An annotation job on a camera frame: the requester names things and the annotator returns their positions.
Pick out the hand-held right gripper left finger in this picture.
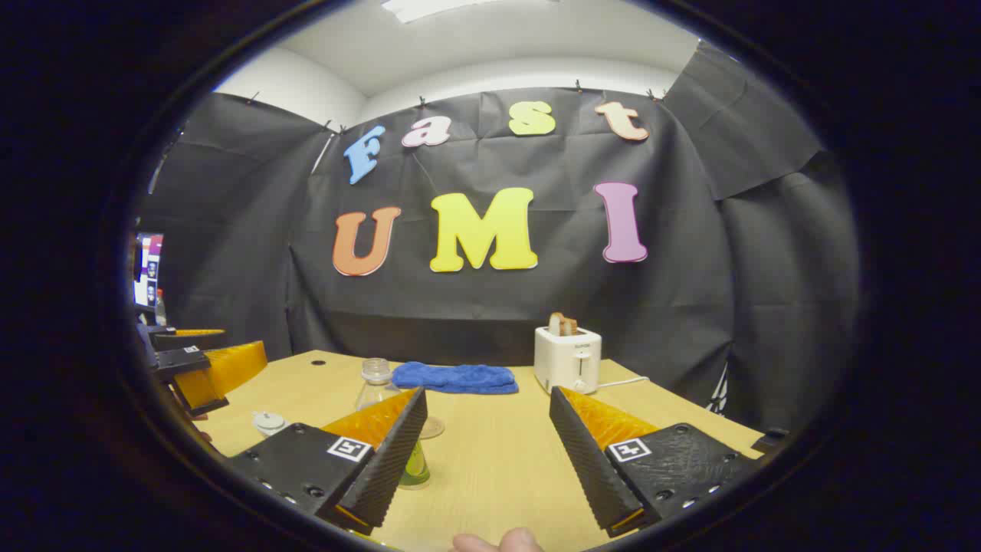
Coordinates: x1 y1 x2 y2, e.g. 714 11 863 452
230 387 428 536

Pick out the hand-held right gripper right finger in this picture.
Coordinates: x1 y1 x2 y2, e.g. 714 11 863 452
549 386 767 537

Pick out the clear green-label water bottle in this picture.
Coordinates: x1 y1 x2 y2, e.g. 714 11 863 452
355 358 431 489

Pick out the computer monitor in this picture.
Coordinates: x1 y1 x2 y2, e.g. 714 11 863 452
134 234 164 307

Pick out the white toaster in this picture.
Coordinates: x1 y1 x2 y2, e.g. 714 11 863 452
533 325 603 395

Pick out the blue towel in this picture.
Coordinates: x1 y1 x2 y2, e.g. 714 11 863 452
392 361 520 396

